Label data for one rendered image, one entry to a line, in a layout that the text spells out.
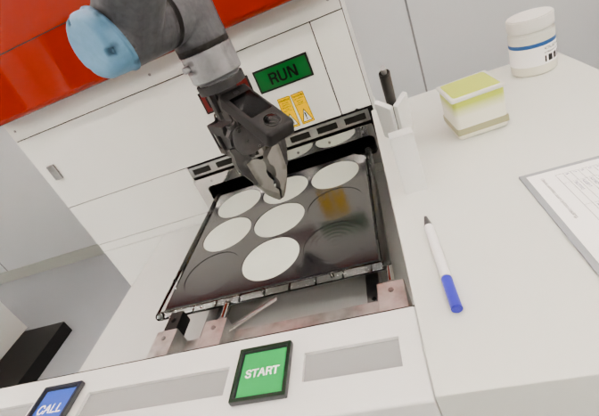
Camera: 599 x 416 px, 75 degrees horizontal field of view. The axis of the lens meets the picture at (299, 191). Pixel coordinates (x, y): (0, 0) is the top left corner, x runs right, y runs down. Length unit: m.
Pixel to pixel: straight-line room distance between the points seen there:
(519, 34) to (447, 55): 1.65
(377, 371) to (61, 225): 3.29
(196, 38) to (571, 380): 0.51
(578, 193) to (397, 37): 1.93
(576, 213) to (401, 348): 0.22
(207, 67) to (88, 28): 0.15
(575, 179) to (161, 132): 0.78
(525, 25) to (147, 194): 0.87
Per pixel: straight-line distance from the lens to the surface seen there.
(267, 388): 0.39
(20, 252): 3.96
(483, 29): 2.44
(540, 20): 0.77
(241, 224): 0.77
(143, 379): 0.50
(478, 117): 0.62
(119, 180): 1.06
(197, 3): 0.56
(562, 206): 0.47
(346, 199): 0.69
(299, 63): 0.82
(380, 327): 0.39
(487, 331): 0.37
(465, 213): 0.48
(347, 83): 0.83
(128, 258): 1.21
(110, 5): 0.47
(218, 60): 0.56
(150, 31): 0.49
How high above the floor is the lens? 1.26
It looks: 27 degrees down
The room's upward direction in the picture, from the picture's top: 24 degrees counter-clockwise
